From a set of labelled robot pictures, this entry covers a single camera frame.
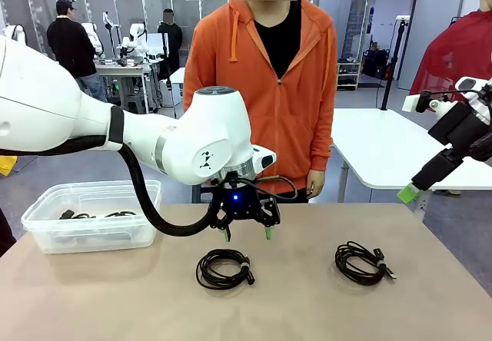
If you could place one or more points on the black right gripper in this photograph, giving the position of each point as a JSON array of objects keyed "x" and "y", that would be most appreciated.
[{"x": 457, "y": 126}]

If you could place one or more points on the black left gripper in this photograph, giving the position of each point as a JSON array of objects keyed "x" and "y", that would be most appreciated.
[{"x": 240, "y": 202}]

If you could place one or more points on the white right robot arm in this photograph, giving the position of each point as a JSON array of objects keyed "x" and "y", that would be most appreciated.
[{"x": 484, "y": 108}]

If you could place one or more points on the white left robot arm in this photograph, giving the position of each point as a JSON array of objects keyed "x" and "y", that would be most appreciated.
[{"x": 184, "y": 141}]

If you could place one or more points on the person's left forearm orange sleeve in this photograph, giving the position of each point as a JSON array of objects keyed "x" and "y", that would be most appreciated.
[{"x": 321, "y": 145}]

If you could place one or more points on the person's left hand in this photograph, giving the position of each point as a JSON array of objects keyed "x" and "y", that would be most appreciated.
[{"x": 316, "y": 183}]

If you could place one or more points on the brown shoe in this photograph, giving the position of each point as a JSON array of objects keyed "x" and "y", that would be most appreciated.
[{"x": 447, "y": 193}]

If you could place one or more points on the dark step stool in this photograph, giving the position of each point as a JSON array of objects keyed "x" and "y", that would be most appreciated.
[{"x": 197, "y": 194}]

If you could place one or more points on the black bag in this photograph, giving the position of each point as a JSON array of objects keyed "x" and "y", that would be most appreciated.
[{"x": 374, "y": 64}]

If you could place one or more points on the shoe rack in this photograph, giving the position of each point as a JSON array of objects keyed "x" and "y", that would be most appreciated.
[{"x": 348, "y": 81}]

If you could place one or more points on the black tripod stand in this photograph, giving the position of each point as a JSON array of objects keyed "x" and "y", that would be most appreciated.
[{"x": 397, "y": 45}]

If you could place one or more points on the person in orange hoodie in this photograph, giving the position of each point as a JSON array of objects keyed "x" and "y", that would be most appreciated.
[{"x": 292, "y": 87}]

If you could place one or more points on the grey step stool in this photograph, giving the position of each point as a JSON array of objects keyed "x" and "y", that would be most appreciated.
[{"x": 136, "y": 106}]

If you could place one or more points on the white background table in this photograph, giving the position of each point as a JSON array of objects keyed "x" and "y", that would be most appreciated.
[{"x": 177, "y": 74}]

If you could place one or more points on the clear plastic storage box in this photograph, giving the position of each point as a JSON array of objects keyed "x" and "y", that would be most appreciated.
[{"x": 57, "y": 237}]

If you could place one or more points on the grey background desk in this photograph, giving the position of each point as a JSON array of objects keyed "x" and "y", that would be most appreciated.
[{"x": 123, "y": 70}]

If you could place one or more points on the bystander in black top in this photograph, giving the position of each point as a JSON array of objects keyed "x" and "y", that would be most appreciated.
[{"x": 169, "y": 37}]

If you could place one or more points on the dark maroon object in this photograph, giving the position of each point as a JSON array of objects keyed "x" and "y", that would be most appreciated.
[{"x": 4, "y": 233}]

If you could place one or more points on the yellow object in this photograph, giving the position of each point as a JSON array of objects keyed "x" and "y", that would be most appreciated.
[{"x": 5, "y": 164}]

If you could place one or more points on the man in black with cap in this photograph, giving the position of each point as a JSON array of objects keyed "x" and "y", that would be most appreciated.
[{"x": 71, "y": 49}]

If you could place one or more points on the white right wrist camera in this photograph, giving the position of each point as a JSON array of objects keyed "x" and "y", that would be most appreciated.
[{"x": 410, "y": 103}]

